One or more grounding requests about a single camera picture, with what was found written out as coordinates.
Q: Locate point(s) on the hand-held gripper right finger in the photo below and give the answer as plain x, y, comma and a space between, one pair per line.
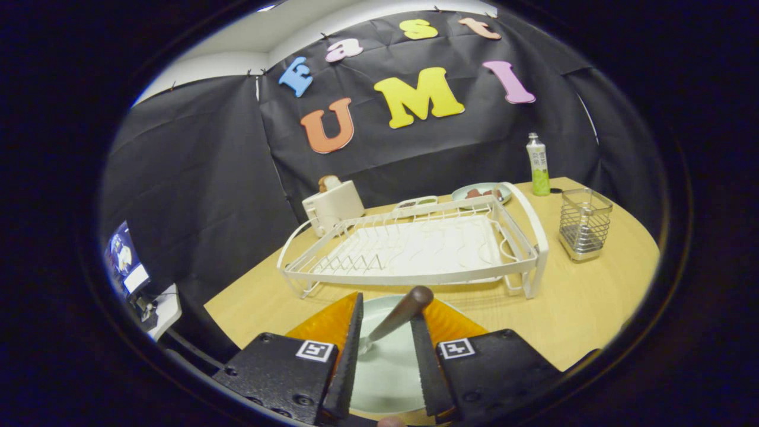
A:
498, 373

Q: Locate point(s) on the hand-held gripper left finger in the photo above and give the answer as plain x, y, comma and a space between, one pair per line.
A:
278, 373

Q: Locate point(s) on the pale green plate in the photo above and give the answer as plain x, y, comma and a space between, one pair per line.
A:
385, 373

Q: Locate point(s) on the pale plate with food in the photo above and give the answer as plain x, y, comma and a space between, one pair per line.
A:
459, 193

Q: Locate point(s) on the small divided sauce dish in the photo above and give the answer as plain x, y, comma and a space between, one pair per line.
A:
415, 202

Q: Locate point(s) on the white toaster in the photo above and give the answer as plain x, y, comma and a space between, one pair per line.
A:
338, 204

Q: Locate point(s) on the brown meat pieces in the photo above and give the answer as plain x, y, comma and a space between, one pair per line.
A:
481, 193

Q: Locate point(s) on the lit computer screen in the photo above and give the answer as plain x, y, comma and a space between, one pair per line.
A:
124, 258

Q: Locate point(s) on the brown bread slice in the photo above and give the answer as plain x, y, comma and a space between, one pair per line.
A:
329, 182

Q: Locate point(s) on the black backdrop cloth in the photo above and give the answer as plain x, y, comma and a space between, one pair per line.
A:
207, 178

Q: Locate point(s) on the green drink bottle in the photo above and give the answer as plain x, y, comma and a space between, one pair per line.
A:
538, 166

